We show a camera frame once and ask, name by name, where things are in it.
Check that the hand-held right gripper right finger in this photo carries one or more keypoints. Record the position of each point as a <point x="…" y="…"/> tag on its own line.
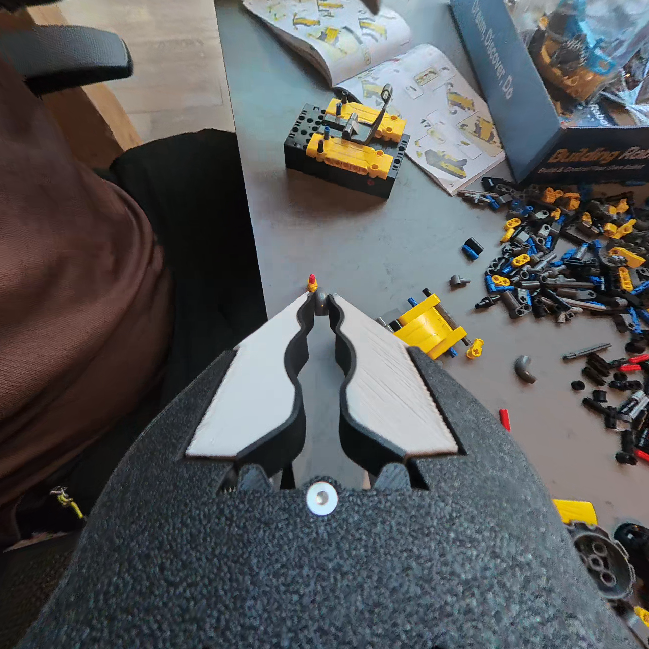
<point x="395" y="401"/>

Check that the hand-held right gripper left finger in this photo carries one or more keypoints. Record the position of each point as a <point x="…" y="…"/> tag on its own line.
<point x="243" y="406"/>

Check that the yellow curved brick assembly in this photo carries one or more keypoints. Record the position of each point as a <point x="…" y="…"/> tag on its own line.
<point x="431" y="325"/>

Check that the pile of small brick parts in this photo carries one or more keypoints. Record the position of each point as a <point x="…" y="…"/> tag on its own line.
<point x="568" y="274"/>

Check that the yellow and black brick assembly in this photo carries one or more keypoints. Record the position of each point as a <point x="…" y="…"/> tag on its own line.
<point x="345" y="154"/>

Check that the grey desk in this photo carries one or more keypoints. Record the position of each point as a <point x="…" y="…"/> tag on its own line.
<point x="304" y="233"/>

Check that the small grey curved piece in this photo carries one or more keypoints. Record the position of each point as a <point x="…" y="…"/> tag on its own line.
<point x="524" y="367"/>

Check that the small grey pin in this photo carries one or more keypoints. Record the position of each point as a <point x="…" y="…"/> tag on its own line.
<point x="458" y="281"/>

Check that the black and blue pin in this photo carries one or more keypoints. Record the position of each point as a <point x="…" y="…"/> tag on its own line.
<point x="473" y="248"/>

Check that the black axle rod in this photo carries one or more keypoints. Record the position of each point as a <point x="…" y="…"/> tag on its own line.
<point x="588" y="352"/>

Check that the person in brown shirt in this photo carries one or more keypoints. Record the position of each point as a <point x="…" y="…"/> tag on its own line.
<point x="71" y="304"/>

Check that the yellow curved panel piece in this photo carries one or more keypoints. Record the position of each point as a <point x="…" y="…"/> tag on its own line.
<point x="575" y="510"/>

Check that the pile of wheels and tires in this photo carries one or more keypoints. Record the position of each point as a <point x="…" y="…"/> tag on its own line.
<point x="600" y="558"/>

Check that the instruction booklet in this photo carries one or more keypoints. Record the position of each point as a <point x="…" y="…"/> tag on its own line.
<point x="426" y="112"/>

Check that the blue cardboard kit box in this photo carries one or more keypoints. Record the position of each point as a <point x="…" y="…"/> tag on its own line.
<point x="507" y="91"/>

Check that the black office chair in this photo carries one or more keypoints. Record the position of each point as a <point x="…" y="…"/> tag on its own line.
<point x="71" y="56"/>

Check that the clear bags of brick parts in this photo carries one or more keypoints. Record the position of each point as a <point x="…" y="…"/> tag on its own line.
<point x="578" y="56"/>

